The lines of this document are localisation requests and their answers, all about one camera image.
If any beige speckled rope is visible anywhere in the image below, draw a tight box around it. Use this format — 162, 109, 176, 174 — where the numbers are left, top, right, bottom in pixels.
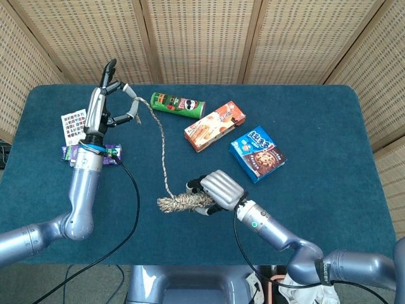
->
130, 97, 216, 215

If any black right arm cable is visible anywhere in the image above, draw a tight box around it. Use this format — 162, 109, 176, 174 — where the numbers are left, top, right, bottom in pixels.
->
233, 191, 393, 304

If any pink stool frame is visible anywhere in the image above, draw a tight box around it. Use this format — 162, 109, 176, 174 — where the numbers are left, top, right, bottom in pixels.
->
267, 274, 285, 304

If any orange snack box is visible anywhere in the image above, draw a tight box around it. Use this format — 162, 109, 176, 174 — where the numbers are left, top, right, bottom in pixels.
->
184, 100, 247, 153

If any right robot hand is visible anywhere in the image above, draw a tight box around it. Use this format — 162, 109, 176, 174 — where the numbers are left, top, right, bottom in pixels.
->
185, 169, 246, 217

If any white spotted slipper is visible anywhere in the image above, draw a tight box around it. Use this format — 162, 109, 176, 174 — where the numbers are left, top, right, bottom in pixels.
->
246, 271, 265, 303

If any blue chocolate cookie box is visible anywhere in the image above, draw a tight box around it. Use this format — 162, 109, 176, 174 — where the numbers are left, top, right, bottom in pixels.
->
229, 125, 288, 184

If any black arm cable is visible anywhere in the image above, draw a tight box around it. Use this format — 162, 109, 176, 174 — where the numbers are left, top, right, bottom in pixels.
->
31, 160, 140, 304
233, 191, 393, 304

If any green Pringles can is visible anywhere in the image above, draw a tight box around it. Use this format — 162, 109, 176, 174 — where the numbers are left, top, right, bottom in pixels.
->
150, 92, 207, 120

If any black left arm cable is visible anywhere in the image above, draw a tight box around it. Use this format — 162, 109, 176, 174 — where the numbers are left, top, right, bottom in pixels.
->
31, 160, 140, 304

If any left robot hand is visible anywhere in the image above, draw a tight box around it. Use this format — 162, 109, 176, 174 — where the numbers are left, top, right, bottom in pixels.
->
82, 58, 139, 140

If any purple drink carton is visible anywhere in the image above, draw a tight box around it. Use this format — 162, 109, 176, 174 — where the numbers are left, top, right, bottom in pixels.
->
61, 143, 123, 168

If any dark blue floor cable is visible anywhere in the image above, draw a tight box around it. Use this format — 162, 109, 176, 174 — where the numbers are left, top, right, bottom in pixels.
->
62, 265, 125, 304

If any white picture card box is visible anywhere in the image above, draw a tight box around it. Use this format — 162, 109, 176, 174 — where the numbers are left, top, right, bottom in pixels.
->
60, 108, 88, 147

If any blue felt table cover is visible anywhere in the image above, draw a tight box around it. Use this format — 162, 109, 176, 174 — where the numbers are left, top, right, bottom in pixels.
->
0, 84, 401, 266

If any white crumpled cloth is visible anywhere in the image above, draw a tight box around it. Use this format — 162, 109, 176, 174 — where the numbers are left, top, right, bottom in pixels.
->
278, 274, 341, 304

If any grey-blue robot torso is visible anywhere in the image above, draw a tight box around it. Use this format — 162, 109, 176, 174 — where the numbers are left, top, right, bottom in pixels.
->
125, 265, 266, 304

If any woven bamboo folding screen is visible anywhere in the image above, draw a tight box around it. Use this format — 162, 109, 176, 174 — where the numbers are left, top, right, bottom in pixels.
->
0, 0, 405, 197

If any black device on floor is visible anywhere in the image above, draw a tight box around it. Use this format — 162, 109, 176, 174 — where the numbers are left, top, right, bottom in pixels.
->
0, 144, 12, 170

